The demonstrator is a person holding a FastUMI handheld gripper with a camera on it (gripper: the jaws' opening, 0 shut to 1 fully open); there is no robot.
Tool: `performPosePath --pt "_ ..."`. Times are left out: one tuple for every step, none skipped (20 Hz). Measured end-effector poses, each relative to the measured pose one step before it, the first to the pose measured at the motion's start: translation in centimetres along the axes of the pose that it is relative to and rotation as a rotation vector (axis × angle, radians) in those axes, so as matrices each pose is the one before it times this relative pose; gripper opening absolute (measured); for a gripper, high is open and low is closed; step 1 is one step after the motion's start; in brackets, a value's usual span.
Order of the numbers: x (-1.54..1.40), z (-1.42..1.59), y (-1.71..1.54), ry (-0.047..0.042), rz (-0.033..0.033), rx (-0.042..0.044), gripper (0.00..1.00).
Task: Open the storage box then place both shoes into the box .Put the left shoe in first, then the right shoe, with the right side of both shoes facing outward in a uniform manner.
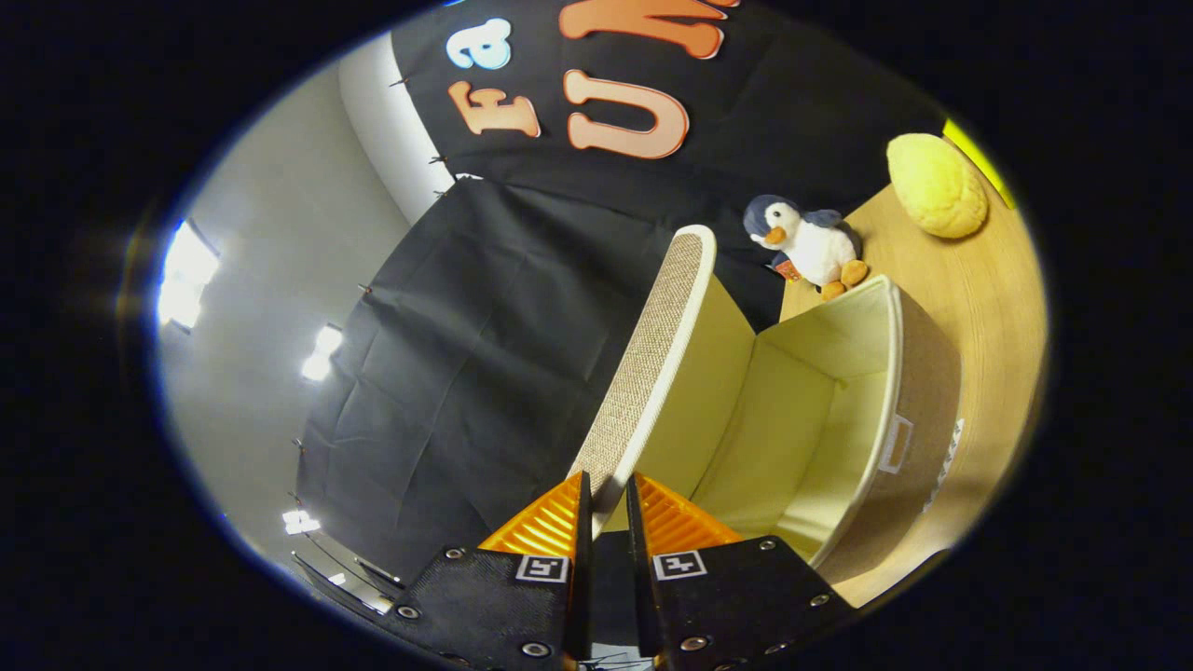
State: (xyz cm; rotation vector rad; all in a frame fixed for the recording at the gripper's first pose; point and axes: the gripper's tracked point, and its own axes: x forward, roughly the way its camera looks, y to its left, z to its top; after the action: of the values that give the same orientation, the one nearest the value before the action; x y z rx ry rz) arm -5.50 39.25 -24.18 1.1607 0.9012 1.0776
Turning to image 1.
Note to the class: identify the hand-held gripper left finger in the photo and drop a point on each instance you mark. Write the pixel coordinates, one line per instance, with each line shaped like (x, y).
(582, 578)

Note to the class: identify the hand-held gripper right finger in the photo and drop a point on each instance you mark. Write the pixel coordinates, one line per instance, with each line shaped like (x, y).
(636, 559)

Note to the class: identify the beige fabric storage box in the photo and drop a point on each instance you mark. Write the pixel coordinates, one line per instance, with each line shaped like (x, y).
(802, 419)

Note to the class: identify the black backdrop cloth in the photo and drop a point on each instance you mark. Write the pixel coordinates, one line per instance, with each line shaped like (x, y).
(485, 326)

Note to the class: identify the ceiling light panel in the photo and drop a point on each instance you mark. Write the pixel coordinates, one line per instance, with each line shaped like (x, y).
(322, 354)
(186, 275)
(298, 522)

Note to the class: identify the penguin plush toy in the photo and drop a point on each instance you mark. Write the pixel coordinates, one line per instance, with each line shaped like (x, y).
(815, 247)

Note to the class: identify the row of black clips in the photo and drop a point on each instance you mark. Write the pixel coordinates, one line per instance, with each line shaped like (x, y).
(438, 160)

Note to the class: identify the yellow round plush cushion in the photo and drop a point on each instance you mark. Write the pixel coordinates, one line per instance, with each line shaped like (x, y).
(937, 186)

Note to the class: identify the yellow book red circle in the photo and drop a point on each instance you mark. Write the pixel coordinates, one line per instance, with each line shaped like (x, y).
(979, 158)

